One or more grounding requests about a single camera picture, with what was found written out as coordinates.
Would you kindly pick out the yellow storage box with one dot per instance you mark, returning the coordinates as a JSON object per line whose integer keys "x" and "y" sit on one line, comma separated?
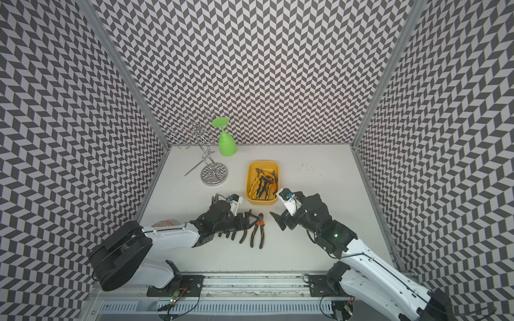
{"x": 252, "y": 174}

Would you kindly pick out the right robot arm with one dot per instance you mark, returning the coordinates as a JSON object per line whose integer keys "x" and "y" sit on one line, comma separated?
{"x": 359, "y": 272}

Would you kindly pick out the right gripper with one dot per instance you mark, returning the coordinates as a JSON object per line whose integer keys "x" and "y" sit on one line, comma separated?
{"x": 287, "y": 219}

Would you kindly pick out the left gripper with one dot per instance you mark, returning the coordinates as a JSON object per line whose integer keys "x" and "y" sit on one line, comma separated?
{"x": 243, "y": 226}

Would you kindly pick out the green plastic wine glass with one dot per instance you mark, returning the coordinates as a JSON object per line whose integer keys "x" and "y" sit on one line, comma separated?
{"x": 226, "y": 142}

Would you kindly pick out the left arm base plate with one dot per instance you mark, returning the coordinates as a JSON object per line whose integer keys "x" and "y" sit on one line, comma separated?
{"x": 184, "y": 286}

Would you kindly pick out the orange grey pliers in box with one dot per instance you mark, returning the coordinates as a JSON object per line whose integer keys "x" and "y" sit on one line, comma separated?
{"x": 267, "y": 185}

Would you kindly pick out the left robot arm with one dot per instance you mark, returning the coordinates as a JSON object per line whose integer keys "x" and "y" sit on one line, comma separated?
{"x": 128, "y": 256}

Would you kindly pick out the chrome glass holder stand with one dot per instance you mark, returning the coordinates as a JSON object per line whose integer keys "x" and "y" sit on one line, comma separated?
{"x": 212, "y": 173}

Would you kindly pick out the aluminium front rail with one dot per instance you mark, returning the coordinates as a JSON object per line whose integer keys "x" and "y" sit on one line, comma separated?
{"x": 233, "y": 286}

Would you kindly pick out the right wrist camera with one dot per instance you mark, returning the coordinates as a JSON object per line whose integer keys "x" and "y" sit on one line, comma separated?
{"x": 291, "y": 202}

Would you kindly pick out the yellow black pliers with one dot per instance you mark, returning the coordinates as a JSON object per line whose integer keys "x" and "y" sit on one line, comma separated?
{"x": 255, "y": 188}

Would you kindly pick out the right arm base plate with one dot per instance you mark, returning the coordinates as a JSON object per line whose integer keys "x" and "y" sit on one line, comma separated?
{"x": 320, "y": 285}

